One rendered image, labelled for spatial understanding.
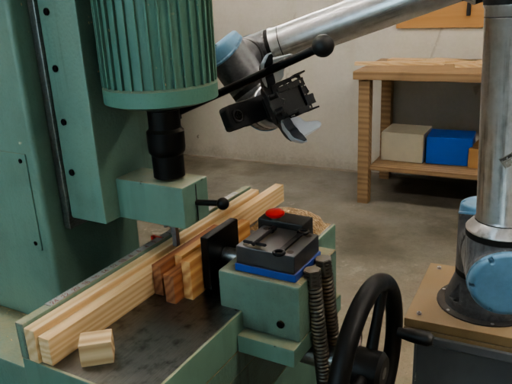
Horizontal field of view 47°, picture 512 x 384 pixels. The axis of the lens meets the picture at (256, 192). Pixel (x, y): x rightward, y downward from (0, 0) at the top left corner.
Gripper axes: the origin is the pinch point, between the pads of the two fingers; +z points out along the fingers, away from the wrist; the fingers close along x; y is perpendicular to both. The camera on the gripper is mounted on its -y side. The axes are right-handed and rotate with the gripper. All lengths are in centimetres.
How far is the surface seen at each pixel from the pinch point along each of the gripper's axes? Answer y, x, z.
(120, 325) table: -36.7, 21.0, 7.9
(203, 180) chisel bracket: -17.0, 6.8, -1.4
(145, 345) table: -33.6, 23.7, 13.5
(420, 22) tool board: 161, -16, -282
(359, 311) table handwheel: -5.3, 30.1, 18.9
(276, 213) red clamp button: -8.9, 15.8, 4.4
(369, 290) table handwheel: -2.3, 29.1, 16.2
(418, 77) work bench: 124, 14, -232
